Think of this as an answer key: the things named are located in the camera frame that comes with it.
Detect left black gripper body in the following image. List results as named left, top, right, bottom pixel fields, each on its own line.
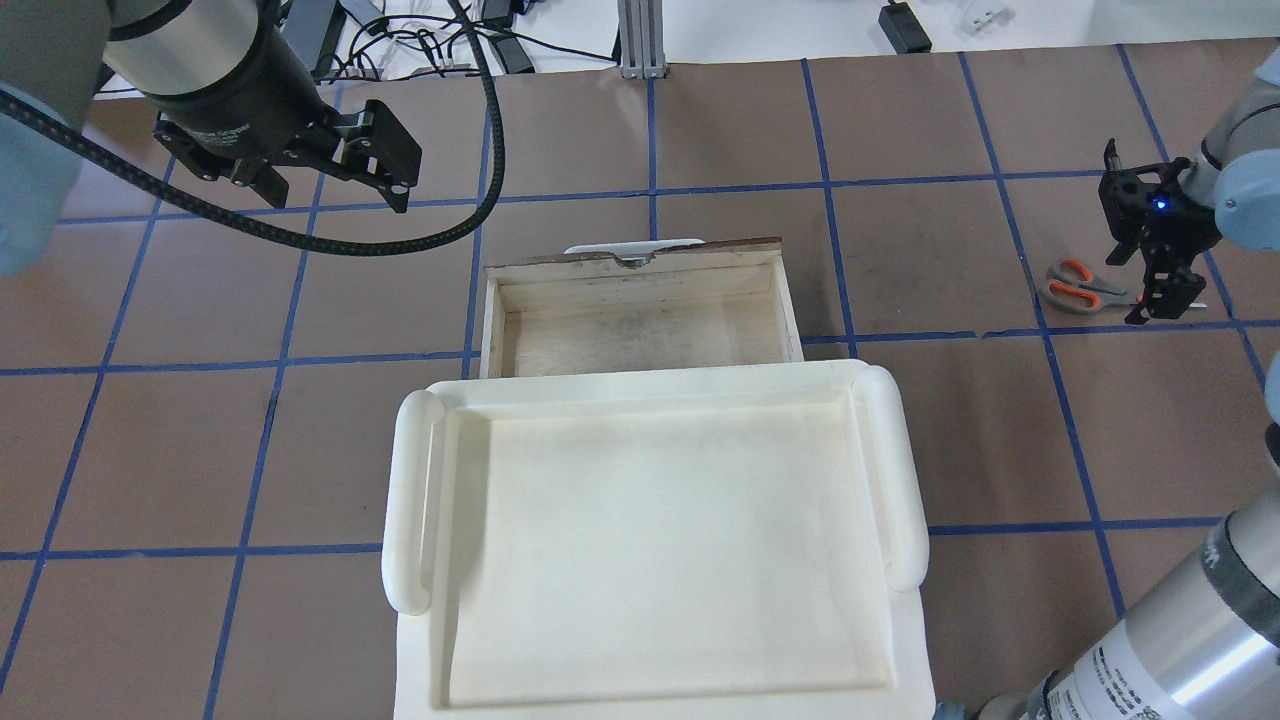
left=154, top=99, right=422, bottom=213

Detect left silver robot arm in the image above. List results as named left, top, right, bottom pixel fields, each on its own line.
left=3, top=1, right=421, bottom=275

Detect orange grey scissors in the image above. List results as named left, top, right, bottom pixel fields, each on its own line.
left=1039, top=258, right=1140, bottom=315

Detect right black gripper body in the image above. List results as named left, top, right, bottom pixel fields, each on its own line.
left=1098, top=138, right=1221, bottom=275

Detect black power adapter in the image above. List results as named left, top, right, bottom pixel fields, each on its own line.
left=877, top=1, right=932, bottom=55

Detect light wooden drawer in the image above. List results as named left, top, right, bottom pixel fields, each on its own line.
left=479, top=237, right=804, bottom=379

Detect white drawer handle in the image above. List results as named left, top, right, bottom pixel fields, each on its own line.
left=563, top=238, right=705, bottom=259

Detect black braided cable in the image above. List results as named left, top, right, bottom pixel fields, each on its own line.
left=0, top=0, right=506, bottom=258

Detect aluminium frame post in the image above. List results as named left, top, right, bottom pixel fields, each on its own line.
left=617, top=0, right=669, bottom=79

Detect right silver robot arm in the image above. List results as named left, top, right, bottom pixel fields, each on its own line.
left=865, top=38, right=1277, bottom=708

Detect white plastic tray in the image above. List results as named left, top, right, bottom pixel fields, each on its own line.
left=381, top=360, right=934, bottom=719

